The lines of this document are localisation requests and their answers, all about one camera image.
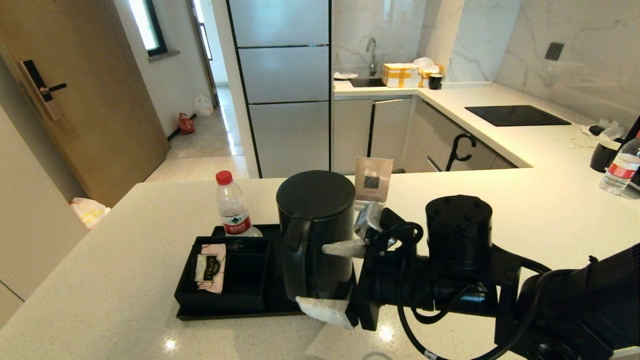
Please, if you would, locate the black curved hook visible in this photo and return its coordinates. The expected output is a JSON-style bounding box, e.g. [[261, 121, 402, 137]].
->
[[445, 133, 477, 172]]

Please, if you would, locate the beige side cabinet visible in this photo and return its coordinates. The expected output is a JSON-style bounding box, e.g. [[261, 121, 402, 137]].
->
[[0, 105, 90, 331]]

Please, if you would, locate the large carton with yellow tape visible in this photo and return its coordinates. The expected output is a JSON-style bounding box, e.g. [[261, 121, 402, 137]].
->
[[382, 63, 422, 89]]

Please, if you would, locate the black induction cooktop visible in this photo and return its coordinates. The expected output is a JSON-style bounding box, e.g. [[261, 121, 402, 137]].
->
[[464, 105, 572, 127]]

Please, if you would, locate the black rectangular serving tray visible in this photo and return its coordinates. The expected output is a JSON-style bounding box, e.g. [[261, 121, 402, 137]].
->
[[175, 224, 358, 321]]

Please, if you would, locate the silver refrigerator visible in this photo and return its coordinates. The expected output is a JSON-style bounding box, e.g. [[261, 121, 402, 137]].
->
[[226, 0, 334, 179]]

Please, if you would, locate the pink black tea bag packet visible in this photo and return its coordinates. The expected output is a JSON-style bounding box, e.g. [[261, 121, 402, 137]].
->
[[194, 243, 227, 294]]

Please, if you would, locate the brown wooden door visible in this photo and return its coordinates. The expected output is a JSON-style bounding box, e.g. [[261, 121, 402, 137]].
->
[[0, 0, 172, 209]]

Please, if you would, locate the grey kitchen base cabinet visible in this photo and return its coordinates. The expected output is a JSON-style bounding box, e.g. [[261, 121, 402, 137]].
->
[[333, 96, 518, 174]]

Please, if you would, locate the acrylic QR code sign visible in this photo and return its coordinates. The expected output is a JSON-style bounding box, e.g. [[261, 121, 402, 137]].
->
[[354, 157, 394, 211]]

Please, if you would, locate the chrome kitchen faucet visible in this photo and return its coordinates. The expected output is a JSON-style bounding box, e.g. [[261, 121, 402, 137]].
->
[[365, 37, 378, 77]]

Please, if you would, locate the black compartment organizer box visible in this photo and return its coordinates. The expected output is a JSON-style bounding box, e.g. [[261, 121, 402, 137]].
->
[[174, 235, 273, 314]]

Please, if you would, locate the black mug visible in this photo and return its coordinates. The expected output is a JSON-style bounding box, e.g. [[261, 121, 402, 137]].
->
[[589, 139, 622, 173]]

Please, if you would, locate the white yellow plastic bag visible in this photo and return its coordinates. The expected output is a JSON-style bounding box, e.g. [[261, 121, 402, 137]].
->
[[71, 198, 112, 231]]

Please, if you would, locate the black framed window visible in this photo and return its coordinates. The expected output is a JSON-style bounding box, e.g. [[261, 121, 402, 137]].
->
[[127, 0, 181, 63]]

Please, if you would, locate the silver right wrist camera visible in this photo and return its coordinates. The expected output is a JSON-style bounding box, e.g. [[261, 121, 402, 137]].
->
[[353, 201, 385, 240]]

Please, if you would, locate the black gold door lock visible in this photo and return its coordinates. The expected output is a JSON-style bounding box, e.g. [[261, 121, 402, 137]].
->
[[19, 60, 68, 122]]

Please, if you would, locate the plastic water bottle red label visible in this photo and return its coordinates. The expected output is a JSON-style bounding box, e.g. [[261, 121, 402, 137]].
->
[[598, 130, 640, 195], [215, 170, 263, 238]]

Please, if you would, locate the dark kitchen sink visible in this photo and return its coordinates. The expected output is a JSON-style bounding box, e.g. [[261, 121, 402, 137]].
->
[[348, 76, 387, 89]]

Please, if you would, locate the black right camera cable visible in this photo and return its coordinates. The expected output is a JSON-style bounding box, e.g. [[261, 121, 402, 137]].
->
[[382, 221, 551, 360]]

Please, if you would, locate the crumpled clear plastic wrap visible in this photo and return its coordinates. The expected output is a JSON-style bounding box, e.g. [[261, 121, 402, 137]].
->
[[580, 119, 626, 142]]

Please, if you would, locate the black electric kettle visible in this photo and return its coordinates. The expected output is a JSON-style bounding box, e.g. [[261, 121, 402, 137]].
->
[[275, 170, 357, 302]]

